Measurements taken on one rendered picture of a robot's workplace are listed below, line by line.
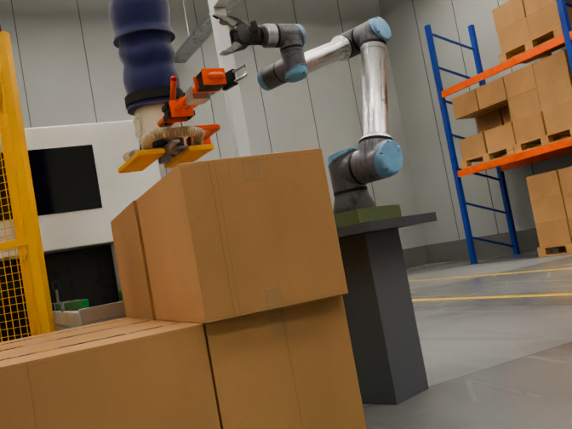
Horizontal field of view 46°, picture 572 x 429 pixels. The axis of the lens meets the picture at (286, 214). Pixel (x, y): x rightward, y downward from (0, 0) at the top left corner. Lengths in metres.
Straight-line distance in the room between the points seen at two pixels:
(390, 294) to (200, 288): 1.36
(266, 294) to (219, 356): 0.19
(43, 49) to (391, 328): 10.43
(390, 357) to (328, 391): 1.02
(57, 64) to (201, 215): 10.94
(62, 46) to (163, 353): 11.18
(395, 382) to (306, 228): 1.23
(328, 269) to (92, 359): 0.63
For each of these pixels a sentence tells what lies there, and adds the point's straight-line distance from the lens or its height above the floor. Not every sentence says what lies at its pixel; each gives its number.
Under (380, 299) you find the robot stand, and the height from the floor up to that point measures 0.43.
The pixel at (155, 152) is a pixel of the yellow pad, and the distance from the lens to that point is 2.44.
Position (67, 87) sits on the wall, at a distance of 12.41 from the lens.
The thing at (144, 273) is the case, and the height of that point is 0.70.
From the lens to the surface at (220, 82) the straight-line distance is 2.06.
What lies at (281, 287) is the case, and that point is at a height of 0.60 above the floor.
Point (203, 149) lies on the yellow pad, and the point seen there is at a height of 1.12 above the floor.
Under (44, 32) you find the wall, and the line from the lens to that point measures 12.70.
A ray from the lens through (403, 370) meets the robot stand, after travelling 2.90.
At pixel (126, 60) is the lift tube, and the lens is 2.66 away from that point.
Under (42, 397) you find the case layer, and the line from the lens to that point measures 1.63.
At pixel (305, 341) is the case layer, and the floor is 0.44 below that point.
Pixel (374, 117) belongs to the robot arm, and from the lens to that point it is 2.87.
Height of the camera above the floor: 0.67
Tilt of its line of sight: 4 degrees up
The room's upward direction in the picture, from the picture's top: 10 degrees counter-clockwise
